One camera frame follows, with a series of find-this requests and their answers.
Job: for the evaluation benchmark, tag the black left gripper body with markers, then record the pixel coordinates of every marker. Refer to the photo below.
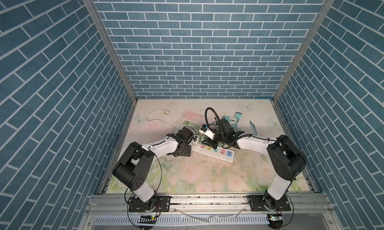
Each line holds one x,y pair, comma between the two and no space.
186,151

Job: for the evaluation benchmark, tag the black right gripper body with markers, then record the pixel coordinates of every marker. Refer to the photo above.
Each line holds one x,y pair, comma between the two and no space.
218,139

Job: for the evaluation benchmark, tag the white multicolour power strip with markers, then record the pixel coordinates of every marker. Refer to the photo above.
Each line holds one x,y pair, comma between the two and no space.
218,153

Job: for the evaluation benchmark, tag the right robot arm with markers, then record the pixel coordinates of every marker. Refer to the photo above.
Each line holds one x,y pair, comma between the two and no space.
288,161

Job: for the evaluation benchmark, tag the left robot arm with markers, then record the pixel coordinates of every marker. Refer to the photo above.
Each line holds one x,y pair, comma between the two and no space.
134,165

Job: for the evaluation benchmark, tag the large teal charger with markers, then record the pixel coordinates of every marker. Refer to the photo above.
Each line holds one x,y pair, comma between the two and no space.
238,116

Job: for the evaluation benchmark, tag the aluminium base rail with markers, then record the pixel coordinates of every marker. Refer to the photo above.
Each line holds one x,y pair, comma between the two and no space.
301,211

